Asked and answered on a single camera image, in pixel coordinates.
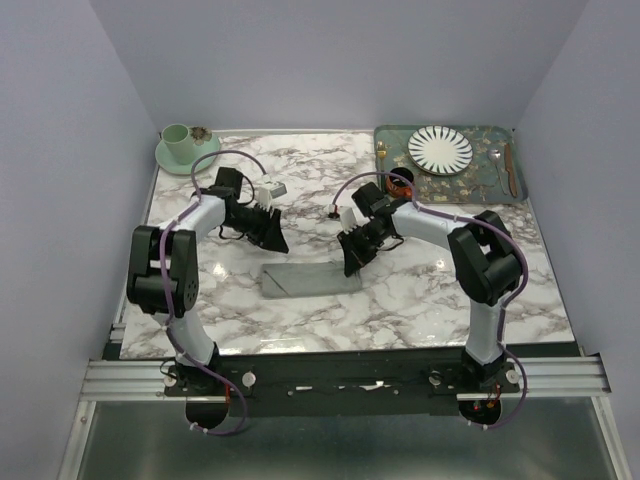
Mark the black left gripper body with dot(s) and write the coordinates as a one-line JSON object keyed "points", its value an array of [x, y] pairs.
{"points": [[253, 222]]}

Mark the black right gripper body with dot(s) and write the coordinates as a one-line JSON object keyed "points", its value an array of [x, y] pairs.
{"points": [[368, 237]]}

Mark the grey woven cloth napkin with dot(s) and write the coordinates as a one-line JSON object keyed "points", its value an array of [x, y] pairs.
{"points": [[306, 280]]}

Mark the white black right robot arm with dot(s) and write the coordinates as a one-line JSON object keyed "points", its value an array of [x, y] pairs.
{"points": [[488, 265]]}

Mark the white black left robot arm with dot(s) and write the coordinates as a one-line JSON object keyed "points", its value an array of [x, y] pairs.
{"points": [[163, 271]]}

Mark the red black tea cup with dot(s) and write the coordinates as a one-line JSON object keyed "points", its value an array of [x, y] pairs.
{"points": [[400, 183]]}

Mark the mint green floral plate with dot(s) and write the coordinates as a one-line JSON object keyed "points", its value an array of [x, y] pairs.
{"points": [[205, 142]]}

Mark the teal floral serving tray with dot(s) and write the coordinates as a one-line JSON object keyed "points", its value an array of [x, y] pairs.
{"points": [[477, 184]]}

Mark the white blue striped plate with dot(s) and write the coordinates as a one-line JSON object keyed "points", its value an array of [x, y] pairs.
{"points": [[440, 150]]}

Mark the mint green cup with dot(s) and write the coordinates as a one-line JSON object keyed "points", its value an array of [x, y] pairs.
{"points": [[177, 139]]}

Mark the silver spoon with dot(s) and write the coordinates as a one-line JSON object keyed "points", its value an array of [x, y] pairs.
{"points": [[494, 155]]}

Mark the brown wooden knife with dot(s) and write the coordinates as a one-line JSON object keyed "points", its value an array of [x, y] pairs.
{"points": [[510, 170]]}

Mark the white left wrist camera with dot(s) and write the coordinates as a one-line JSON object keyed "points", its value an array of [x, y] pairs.
{"points": [[267, 192]]}

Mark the gold fork green handle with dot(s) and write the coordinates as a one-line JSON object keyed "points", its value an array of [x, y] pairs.
{"points": [[381, 154]]}

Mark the black metal base frame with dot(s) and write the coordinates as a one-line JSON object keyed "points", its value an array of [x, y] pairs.
{"points": [[383, 382]]}

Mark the aluminium extrusion rail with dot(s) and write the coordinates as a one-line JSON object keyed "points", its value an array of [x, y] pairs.
{"points": [[119, 381]]}

